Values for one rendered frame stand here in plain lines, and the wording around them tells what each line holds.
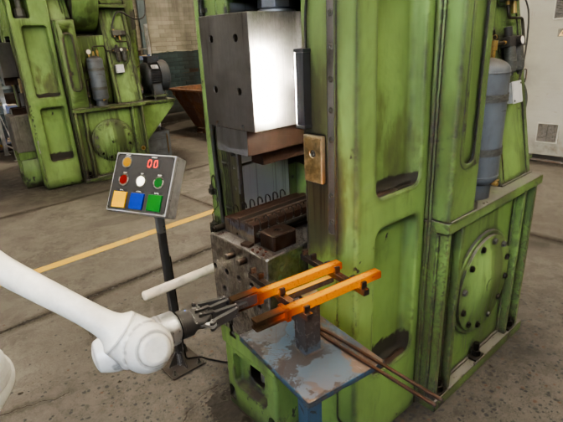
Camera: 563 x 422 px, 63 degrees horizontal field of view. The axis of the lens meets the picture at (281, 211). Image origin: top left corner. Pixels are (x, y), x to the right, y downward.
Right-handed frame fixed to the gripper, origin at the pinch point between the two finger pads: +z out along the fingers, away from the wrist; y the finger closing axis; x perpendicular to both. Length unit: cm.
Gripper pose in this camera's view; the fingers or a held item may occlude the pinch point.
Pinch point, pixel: (244, 300)
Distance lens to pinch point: 134.1
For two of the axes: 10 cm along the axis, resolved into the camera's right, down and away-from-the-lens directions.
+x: -0.5, -9.3, -3.5
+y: 5.6, 2.7, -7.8
